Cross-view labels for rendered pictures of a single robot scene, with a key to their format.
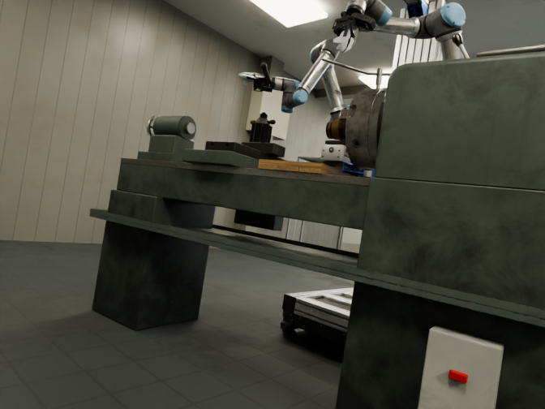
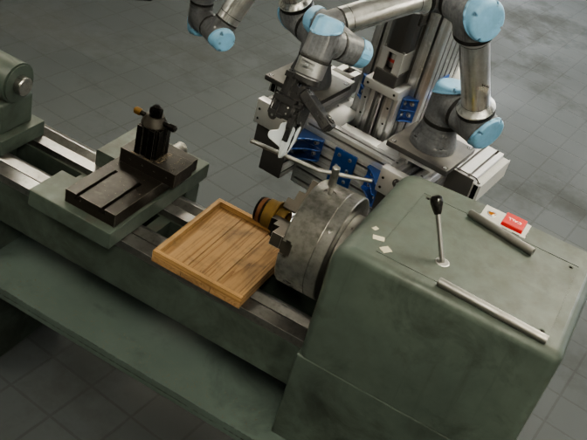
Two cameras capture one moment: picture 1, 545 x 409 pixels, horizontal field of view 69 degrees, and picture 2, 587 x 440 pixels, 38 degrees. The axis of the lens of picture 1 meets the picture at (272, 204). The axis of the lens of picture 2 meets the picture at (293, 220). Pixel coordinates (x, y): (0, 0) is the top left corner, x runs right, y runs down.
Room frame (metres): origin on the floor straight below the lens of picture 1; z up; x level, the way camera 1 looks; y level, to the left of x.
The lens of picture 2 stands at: (-0.29, 0.26, 2.49)
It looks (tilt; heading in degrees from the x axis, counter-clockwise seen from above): 35 degrees down; 344
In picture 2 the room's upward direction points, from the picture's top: 16 degrees clockwise
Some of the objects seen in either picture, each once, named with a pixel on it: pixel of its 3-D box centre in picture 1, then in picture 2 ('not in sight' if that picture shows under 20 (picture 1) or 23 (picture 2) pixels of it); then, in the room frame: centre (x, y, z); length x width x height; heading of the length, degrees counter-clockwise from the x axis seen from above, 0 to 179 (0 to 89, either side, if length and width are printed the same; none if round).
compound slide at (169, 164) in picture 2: (263, 149); (155, 161); (1.97, 0.09, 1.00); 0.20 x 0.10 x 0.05; 55
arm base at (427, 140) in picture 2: not in sight; (437, 131); (2.02, -0.78, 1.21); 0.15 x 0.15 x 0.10
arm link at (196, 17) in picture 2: (289, 102); (202, 18); (2.30, -0.01, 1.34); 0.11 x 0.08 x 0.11; 24
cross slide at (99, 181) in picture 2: (249, 156); (134, 178); (1.94, 0.15, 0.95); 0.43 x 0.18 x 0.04; 145
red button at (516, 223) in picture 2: not in sight; (514, 223); (1.49, -0.85, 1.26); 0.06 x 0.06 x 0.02; 55
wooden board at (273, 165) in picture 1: (310, 173); (228, 250); (1.71, -0.14, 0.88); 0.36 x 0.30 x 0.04; 145
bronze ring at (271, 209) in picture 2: (339, 129); (272, 214); (1.65, -0.23, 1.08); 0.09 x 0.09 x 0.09; 56
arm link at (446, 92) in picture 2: not in sight; (450, 101); (2.02, -0.78, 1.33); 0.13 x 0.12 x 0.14; 25
